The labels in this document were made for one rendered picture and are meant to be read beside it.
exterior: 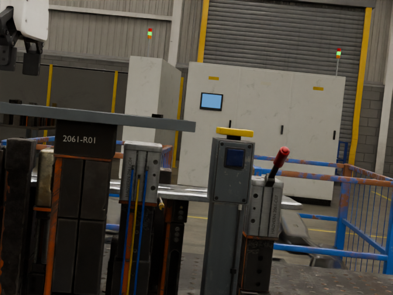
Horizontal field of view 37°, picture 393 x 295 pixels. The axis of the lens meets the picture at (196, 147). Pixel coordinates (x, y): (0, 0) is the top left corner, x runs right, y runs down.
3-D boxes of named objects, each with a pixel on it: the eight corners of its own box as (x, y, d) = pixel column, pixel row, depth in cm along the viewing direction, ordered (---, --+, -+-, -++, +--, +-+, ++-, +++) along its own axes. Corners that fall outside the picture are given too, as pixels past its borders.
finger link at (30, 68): (41, 38, 107) (37, 75, 107) (48, 41, 110) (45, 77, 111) (24, 37, 108) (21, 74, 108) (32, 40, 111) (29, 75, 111)
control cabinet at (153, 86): (144, 171, 1156) (156, 45, 1143) (171, 174, 1151) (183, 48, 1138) (116, 184, 917) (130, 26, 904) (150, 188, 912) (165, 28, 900)
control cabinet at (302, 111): (176, 191, 912) (192, 31, 899) (178, 187, 966) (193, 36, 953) (331, 206, 906) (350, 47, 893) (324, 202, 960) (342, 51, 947)
